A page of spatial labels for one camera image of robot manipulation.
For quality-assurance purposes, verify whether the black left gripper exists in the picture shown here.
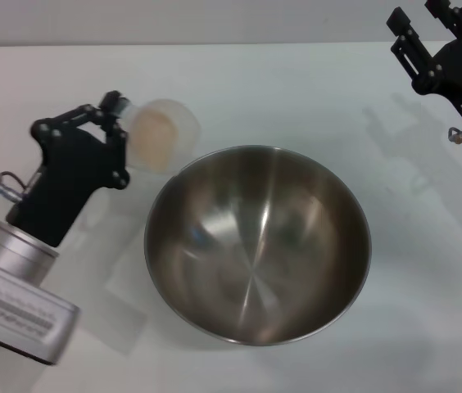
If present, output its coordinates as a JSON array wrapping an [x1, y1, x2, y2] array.
[[6, 91, 132, 248]]

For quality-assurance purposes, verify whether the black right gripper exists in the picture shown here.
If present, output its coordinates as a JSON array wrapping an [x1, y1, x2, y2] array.
[[385, 0, 462, 151]]

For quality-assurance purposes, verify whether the white rice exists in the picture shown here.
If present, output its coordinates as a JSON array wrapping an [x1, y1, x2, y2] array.
[[129, 109, 179, 169]]

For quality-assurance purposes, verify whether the transparent plastic measuring cup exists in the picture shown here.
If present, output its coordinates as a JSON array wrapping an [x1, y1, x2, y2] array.
[[125, 97, 203, 176]]

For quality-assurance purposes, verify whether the stainless steel mixing bowl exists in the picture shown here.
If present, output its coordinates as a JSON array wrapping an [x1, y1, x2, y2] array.
[[143, 143, 374, 347]]

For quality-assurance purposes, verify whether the left gripper metal cable connector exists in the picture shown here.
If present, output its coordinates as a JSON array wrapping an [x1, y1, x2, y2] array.
[[0, 169, 28, 203]]

